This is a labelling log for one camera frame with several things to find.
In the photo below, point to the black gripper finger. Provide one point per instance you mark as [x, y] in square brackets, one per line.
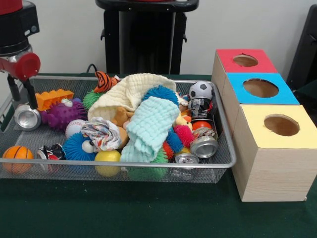
[31, 93]
[13, 88]

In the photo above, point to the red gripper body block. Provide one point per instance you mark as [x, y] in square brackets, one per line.
[22, 65]

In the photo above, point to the cream waffle cloth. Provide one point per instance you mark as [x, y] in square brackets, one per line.
[126, 96]

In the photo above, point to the light blue waffle cloth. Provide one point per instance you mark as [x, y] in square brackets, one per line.
[148, 130]

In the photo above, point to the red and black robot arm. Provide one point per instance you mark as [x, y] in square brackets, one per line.
[15, 25]

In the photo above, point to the shallow clear mesh bin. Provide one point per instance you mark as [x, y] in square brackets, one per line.
[74, 171]

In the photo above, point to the orange plastic toy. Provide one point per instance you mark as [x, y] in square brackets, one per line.
[54, 98]

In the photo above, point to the purple spiky ball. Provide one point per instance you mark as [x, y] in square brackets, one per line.
[63, 115]

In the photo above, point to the orange basketball toy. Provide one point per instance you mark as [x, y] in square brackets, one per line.
[17, 156]

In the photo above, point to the blue spiky ball with eyes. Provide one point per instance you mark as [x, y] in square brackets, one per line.
[74, 147]

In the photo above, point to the orange striped tiger toy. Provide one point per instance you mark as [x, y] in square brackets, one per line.
[104, 82]

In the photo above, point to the yellow ball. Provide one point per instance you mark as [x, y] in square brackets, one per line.
[108, 159]

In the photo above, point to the dark green table cloth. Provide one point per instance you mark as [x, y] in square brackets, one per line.
[148, 213]

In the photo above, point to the black and white soccer ball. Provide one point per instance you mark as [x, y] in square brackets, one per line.
[200, 90]

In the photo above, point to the crushed silver soda can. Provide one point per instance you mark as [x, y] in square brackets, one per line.
[203, 147]

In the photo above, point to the black flat panel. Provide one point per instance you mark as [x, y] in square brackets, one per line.
[304, 49]

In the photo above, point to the green cloth side table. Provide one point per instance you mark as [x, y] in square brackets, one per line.
[311, 94]

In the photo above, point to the black pedestal stand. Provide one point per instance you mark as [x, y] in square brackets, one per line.
[143, 39]

